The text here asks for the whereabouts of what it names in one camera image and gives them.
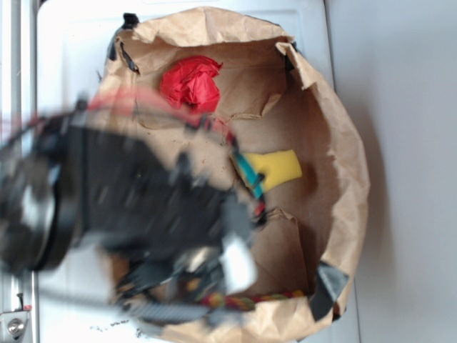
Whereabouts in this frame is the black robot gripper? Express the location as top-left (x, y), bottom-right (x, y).
top-left (69, 126), bottom-right (256, 327)

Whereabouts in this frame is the multicolored twisted rope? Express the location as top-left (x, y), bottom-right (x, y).
top-left (185, 277), bottom-right (306, 312)

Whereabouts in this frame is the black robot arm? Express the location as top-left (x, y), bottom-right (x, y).
top-left (1, 110), bottom-right (257, 324)

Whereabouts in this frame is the white plastic tray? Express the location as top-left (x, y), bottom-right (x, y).
top-left (35, 0), bottom-right (361, 343)

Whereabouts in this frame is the yellow sponge piece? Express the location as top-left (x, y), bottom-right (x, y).
top-left (232, 149), bottom-right (303, 199)

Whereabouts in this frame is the brown paper bag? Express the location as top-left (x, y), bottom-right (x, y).
top-left (98, 7), bottom-right (370, 342)

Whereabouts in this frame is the crumpled red paper ball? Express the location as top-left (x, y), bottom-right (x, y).
top-left (159, 55), bottom-right (223, 114)

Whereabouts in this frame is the aluminium frame rail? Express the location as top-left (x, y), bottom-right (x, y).
top-left (1, 1), bottom-right (41, 342)

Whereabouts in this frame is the silver corner bracket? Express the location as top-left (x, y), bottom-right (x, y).
top-left (1, 311), bottom-right (33, 343)

